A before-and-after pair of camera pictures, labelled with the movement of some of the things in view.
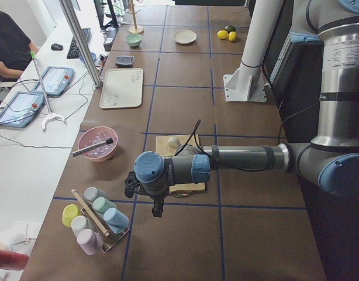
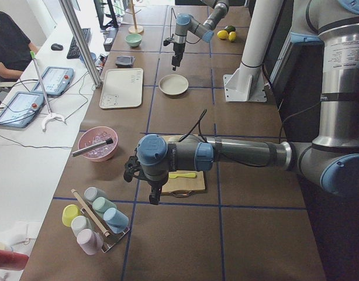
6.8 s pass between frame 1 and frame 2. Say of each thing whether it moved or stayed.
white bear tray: stayed
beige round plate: moved
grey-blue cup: stayed
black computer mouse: stayed
